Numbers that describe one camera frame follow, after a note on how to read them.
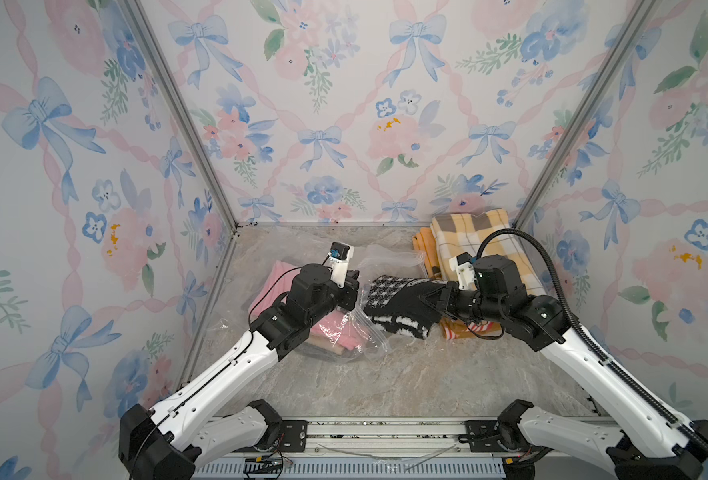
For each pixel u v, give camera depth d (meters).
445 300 0.59
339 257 0.60
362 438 0.75
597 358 0.43
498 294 0.51
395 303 0.78
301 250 1.10
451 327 0.88
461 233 1.06
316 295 0.52
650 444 0.39
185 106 0.87
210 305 1.03
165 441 0.38
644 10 0.68
